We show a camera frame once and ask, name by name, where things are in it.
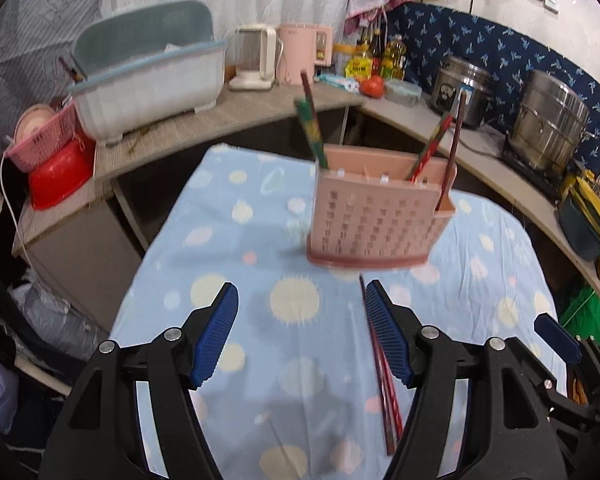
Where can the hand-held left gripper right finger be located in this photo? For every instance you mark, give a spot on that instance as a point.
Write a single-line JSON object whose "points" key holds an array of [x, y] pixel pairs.
{"points": [[385, 335]]}

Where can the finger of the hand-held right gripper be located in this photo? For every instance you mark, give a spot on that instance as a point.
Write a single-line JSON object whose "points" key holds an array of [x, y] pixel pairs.
{"points": [[557, 332]]}

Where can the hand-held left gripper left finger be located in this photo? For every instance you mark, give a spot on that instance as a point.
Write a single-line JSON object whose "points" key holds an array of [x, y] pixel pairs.
{"points": [[215, 335]]}

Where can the maroon chopstick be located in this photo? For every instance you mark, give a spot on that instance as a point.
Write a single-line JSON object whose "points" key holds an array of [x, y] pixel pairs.
{"points": [[386, 420]]}

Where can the pink perforated utensil holder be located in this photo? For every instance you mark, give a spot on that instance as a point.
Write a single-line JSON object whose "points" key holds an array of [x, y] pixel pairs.
{"points": [[375, 215]]}

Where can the dark purple chopstick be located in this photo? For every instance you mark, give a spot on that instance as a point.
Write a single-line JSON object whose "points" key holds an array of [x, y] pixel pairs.
{"points": [[455, 135]]}

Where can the green chopstick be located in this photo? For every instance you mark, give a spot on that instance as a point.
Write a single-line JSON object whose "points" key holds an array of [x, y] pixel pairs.
{"points": [[310, 132]]}

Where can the dark red chopstick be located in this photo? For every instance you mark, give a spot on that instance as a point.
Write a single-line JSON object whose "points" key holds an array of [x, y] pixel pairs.
{"points": [[312, 115]]}

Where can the green plastic bag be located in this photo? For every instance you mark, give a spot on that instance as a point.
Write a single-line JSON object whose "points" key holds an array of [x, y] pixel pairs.
{"points": [[587, 305]]}

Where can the light blue printed tablecloth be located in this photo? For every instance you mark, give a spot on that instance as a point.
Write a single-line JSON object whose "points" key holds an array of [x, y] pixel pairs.
{"points": [[290, 350]]}

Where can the dark teal box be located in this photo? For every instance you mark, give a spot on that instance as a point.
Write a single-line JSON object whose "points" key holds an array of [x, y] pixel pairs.
{"points": [[585, 215]]}

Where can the grey low cabinet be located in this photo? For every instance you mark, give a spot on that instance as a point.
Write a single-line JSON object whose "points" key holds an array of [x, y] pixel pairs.
{"points": [[80, 260]]}

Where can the grey plastic bag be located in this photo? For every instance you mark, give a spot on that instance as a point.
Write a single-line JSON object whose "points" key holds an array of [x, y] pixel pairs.
{"points": [[55, 310]]}

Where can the black gas stove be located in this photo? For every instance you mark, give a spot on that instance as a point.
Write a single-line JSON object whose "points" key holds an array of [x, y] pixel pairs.
{"points": [[535, 170]]}

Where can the large steel pot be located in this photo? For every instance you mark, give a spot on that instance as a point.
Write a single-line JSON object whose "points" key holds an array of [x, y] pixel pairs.
{"points": [[550, 120]]}

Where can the red plastic basin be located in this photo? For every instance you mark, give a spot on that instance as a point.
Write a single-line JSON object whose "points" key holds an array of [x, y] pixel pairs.
{"points": [[60, 175]]}

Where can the wooden corner counter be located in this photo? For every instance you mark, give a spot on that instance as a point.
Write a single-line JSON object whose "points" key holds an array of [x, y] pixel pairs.
{"points": [[260, 110]]}

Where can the clear glass food container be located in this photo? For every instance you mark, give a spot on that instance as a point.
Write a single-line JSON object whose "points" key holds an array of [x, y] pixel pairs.
{"points": [[402, 92]]}

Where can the red tomato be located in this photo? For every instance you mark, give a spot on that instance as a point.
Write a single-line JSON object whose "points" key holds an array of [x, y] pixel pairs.
{"points": [[372, 86]]}

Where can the steel rice cooker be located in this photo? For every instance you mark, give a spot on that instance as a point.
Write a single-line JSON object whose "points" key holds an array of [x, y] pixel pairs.
{"points": [[462, 92]]}

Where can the blue packet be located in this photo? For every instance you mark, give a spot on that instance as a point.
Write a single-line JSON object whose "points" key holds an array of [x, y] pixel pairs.
{"points": [[337, 82]]}

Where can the pink plastic basket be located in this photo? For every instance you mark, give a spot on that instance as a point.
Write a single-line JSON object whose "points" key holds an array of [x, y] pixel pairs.
{"points": [[42, 137]]}

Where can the white dish drainer box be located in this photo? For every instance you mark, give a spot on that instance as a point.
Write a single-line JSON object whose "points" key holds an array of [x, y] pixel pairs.
{"points": [[145, 80]]}

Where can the yellow label bottle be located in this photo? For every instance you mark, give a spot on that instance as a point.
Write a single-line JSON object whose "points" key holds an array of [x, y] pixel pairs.
{"points": [[360, 62]]}

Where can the cooking oil bottle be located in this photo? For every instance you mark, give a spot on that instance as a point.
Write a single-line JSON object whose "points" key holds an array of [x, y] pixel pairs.
{"points": [[394, 57]]}

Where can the white electric kettle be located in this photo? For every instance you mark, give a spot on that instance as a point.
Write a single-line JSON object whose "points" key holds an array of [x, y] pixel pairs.
{"points": [[252, 57]]}

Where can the pink plate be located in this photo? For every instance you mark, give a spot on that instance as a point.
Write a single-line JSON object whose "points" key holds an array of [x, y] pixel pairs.
{"points": [[32, 122]]}

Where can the dark sauce bottle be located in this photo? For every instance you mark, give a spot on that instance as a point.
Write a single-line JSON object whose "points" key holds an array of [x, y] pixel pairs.
{"points": [[376, 52]]}

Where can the pink electric kettle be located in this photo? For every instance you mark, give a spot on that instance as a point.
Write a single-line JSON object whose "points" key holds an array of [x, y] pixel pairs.
{"points": [[300, 52]]}

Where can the blue floral cloth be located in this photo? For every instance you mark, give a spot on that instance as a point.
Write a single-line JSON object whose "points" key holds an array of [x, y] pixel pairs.
{"points": [[490, 45]]}

